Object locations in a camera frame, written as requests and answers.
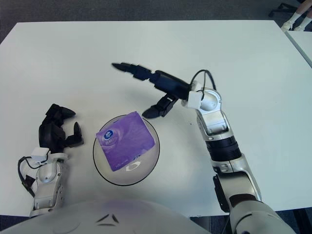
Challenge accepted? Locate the black office chair base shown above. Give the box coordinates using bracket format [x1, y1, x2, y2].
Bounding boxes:
[269, 2, 297, 17]

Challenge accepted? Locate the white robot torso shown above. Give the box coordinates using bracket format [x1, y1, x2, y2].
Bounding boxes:
[0, 197, 208, 234]

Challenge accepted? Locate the white plate with black rim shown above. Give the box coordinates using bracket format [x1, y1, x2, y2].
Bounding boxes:
[92, 115, 161, 187]

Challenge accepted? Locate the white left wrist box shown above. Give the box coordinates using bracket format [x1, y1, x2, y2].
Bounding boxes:
[31, 147, 51, 164]

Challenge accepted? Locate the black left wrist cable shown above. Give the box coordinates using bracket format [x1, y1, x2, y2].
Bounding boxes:
[18, 156, 49, 198]

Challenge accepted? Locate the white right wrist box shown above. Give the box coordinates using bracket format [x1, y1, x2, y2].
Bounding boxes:
[187, 90, 202, 109]

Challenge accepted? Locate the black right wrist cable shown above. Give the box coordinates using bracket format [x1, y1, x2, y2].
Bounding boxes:
[190, 70, 216, 92]

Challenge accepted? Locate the white neighbouring table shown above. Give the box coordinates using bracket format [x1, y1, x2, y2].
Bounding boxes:
[285, 30, 312, 68]

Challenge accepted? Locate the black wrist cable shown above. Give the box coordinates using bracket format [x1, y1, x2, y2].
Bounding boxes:
[18, 156, 49, 198]
[190, 70, 216, 92]

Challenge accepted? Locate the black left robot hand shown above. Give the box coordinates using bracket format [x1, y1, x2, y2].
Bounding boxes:
[38, 103, 85, 156]

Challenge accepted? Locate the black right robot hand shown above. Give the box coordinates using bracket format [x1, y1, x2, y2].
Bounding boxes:
[111, 62, 192, 119]

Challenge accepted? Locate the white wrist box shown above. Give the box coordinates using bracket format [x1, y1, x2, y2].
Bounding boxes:
[187, 90, 202, 109]
[31, 147, 51, 164]

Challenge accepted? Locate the purple tissue paper pack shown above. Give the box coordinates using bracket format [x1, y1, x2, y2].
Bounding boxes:
[96, 111, 156, 173]

